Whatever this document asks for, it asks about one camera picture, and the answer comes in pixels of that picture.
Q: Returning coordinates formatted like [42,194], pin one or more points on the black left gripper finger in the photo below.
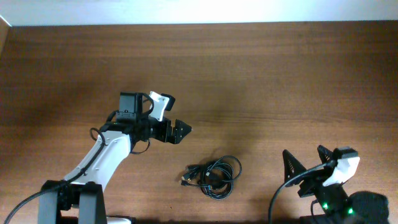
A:
[181,128]
[178,137]

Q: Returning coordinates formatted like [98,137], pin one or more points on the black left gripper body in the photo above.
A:
[160,129]

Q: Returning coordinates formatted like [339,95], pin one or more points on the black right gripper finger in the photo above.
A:
[293,169]
[325,154]

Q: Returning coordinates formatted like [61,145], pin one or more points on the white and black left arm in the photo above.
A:
[78,198]

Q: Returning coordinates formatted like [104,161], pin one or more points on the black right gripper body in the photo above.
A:
[313,180]

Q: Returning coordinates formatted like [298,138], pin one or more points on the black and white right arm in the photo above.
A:
[332,204]

